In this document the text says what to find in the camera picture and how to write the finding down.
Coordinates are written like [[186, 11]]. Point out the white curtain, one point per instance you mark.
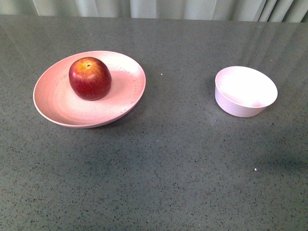
[[292, 11]]

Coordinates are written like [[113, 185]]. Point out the red apple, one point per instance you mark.
[[90, 78]]

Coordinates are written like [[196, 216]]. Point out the pink plate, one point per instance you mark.
[[55, 100]]

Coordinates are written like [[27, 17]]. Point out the pale pink bowl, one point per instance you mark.
[[244, 92]]

